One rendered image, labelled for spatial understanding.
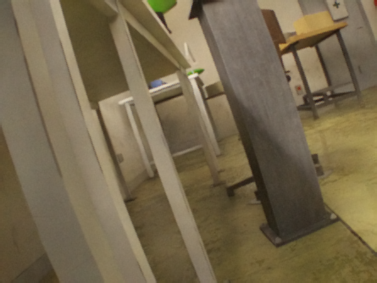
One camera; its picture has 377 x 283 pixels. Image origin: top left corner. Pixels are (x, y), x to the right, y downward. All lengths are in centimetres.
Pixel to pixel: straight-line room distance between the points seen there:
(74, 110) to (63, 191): 15
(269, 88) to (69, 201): 97
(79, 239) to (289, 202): 99
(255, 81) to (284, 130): 18
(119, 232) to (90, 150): 11
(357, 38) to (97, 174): 666
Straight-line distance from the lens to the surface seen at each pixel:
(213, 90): 205
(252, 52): 126
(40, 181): 38
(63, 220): 38
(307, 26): 465
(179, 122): 649
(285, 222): 131
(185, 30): 661
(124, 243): 50
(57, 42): 51
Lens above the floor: 49
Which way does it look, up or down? 3 degrees down
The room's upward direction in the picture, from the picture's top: 19 degrees counter-clockwise
